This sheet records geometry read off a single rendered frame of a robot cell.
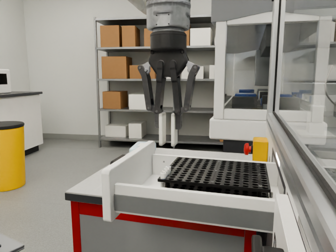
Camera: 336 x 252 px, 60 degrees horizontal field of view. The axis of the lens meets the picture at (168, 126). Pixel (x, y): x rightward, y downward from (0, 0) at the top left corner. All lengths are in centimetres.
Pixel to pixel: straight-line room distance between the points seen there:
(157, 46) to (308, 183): 38
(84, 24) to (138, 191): 489
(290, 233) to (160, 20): 42
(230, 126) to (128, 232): 77
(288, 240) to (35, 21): 564
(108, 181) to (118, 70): 409
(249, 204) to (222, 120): 94
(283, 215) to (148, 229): 55
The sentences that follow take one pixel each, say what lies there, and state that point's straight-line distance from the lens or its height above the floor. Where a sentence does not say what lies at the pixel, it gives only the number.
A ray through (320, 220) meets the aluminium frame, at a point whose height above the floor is 99.
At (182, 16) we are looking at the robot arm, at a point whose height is 122.
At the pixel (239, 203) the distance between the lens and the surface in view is 56.
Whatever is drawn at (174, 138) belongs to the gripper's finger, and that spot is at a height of 98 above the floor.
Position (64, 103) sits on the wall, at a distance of 552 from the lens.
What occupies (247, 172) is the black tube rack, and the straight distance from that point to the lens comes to 67.
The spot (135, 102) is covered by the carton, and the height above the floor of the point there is 73.
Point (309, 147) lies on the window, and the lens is 44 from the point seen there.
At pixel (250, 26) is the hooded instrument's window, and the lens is 148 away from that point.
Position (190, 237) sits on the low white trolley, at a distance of 88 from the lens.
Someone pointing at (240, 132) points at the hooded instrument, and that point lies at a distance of 146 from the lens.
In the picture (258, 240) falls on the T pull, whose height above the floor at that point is 91.
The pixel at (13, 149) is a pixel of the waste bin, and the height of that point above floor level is 42.
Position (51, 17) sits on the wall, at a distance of 567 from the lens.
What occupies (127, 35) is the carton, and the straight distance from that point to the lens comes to 457.
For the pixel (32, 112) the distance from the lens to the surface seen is 468.
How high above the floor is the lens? 111
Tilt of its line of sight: 9 degrees down
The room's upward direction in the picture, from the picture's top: straight up
